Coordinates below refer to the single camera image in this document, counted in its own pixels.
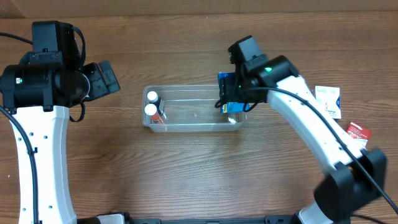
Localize dark bottle white cap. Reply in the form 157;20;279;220
147;91;165;116

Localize red bottle white cap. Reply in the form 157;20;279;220
144;103;164;124

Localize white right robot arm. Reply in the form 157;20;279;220
215;35;387;223

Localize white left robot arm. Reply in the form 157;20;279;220
1;21;120;223

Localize clear plastic container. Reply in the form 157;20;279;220
142;85;247;133

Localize white blue box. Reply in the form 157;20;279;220
315;86;342;119

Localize red packet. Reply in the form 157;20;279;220
346;121;372;147

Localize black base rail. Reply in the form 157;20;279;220
77;212;299;224

